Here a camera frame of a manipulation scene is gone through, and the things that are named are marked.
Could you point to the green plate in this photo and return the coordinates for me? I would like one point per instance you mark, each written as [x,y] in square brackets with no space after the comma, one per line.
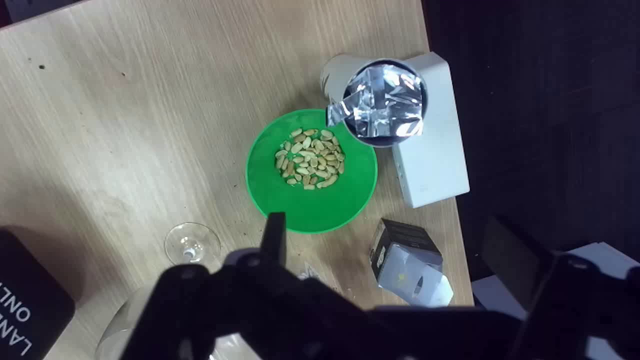
[267,187]

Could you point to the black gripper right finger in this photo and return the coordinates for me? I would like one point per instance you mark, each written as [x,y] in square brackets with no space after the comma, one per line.
[510,256]

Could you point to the black box with white text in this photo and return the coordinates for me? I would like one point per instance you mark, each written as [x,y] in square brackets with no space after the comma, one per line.
[26,301]

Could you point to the pile of peanuts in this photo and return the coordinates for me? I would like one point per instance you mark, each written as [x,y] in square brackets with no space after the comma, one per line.
[310,160]

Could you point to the white rectangular box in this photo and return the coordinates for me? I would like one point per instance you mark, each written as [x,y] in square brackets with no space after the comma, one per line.
[433,160]

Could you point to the small black and white box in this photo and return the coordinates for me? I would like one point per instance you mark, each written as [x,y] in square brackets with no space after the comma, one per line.
[407,266]

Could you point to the white box on floor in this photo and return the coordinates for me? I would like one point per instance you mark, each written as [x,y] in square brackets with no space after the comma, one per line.
[601,256]

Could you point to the clear wine glass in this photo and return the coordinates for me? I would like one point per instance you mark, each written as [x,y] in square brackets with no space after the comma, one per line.
[192,243]

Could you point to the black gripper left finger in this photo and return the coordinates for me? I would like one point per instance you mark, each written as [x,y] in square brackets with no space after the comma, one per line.
[273,241]

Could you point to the foil-lined round cup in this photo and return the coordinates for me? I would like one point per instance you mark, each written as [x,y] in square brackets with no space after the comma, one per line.
[383,101]

